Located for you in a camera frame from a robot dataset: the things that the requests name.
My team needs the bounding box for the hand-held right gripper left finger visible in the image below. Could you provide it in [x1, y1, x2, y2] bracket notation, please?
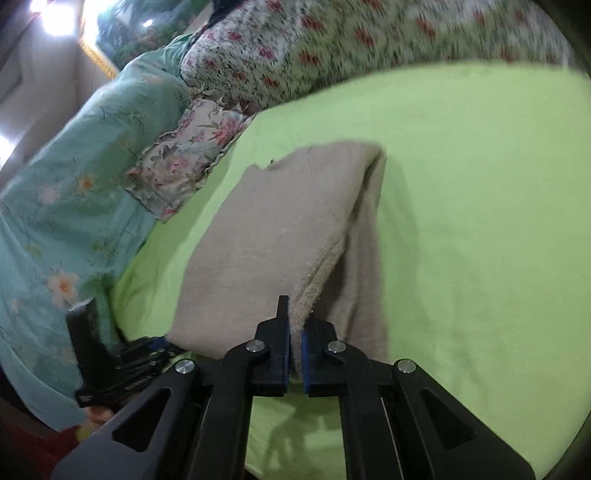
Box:
[51, 295, 291, 480]

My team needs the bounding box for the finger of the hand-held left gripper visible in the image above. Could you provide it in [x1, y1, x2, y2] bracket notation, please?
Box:
[117, 336, 188, 376]

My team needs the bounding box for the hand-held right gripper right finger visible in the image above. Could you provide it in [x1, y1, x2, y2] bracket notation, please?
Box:
[302, 318, 536, 480]

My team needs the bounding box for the beige patterned knit sweater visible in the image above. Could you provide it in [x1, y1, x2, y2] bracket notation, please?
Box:
[168, 142, 389, 379]

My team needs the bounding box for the dark red cloth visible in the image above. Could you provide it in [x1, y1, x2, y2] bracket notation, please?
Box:
[7, 418, 90, 469]

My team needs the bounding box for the teal floral quilt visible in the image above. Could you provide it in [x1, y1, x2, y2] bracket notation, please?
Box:
[0, 34, 199, 432]

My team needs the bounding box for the ruffled floral pillow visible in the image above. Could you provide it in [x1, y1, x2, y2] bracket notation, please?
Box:
[127, 97, 257, 222]

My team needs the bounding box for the lime green bedsheet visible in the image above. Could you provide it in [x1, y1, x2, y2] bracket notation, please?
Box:
[108, 62, 591, 480]

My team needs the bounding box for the white red-flowered blanket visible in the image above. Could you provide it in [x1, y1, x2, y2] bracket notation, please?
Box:
[180, 0, 578, 116]

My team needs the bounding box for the gold framed wall painting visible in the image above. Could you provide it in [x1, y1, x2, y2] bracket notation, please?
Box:
[78, 0, 218, 81]

